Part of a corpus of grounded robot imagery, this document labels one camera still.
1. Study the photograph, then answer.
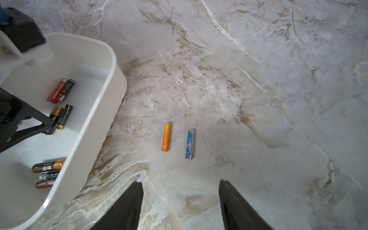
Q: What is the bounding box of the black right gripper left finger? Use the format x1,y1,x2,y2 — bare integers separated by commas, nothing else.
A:
92,182,144,230

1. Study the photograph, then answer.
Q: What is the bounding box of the white plastic storage box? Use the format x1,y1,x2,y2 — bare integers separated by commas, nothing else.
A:
0,32,128,230

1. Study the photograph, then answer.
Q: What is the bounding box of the black red battery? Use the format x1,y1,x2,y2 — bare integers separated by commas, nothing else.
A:
57,79,75,101

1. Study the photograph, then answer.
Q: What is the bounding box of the black gold large battery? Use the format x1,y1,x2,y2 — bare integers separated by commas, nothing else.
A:
42,105,64,135

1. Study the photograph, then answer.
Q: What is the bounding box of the red deli battery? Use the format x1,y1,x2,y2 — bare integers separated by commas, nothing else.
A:
47,78,67,104

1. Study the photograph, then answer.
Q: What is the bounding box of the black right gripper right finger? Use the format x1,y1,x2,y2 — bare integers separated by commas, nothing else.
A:
218,180,272,230

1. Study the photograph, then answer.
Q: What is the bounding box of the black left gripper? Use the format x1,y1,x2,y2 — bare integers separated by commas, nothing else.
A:
1,89,54,152

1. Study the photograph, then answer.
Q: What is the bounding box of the red orange battery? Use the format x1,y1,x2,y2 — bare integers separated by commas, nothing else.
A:
35,179,56,189

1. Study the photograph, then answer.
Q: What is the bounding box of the blue battery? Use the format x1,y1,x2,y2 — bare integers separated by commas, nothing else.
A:
186,129,195,161

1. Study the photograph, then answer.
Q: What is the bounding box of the orange yellow battery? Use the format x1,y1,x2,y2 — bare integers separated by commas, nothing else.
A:
162,123,171,152

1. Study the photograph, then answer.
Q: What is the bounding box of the black silver battery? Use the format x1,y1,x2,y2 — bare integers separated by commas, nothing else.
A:
39,172,60,181

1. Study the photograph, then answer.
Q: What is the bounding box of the black yellow battery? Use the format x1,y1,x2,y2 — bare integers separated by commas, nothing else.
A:
56,104,74,130

